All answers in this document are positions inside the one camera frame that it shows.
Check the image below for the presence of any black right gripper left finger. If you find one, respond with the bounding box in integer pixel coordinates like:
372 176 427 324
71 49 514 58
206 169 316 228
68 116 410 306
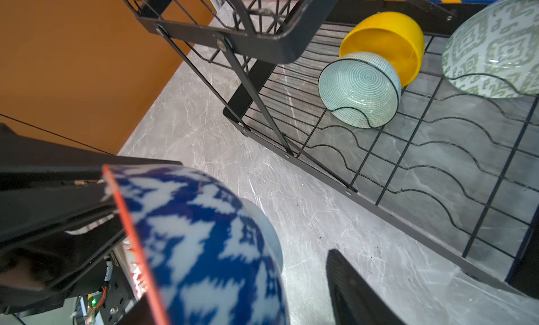
116 295 157 325

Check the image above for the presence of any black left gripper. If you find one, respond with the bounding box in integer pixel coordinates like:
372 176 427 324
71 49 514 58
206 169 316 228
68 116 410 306
0 122 184 317

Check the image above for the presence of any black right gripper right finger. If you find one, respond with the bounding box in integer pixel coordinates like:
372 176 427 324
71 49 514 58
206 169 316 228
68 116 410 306
326 249 404 325

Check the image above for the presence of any mint green bowl red rim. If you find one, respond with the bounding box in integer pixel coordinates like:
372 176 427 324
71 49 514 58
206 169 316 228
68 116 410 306
318 51 401 129

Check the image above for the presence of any yellow bowl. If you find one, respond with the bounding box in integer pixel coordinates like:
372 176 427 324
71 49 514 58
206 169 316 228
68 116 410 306
339 12 425 86

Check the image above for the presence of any grey-green patterned bowl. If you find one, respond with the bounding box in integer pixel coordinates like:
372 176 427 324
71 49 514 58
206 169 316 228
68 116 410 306
442 0 538 99

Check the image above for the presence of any green circuit board left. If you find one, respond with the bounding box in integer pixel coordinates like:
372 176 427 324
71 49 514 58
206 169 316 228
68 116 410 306
73 257 138 325

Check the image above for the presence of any black wire dish rack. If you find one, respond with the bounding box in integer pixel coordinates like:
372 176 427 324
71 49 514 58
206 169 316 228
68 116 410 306
122 0 538 298

